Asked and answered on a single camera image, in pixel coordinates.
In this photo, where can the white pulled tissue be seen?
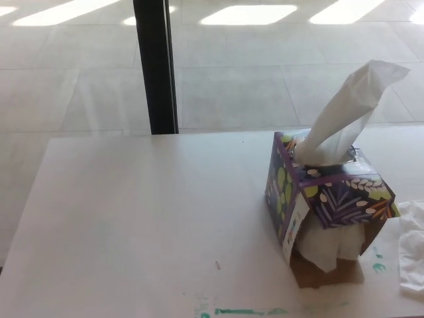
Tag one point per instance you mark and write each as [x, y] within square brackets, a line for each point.
[348, 112]

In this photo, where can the purple floral tissue box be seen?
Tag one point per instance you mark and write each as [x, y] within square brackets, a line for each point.
[341, 198]

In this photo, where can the crumpled white tissue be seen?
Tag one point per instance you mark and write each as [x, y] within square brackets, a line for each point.
[414, 238]

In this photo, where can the black window post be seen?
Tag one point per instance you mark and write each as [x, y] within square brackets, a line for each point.
[155, 66]

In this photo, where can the white tissue stack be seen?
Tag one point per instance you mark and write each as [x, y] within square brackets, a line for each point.
[318, 242]

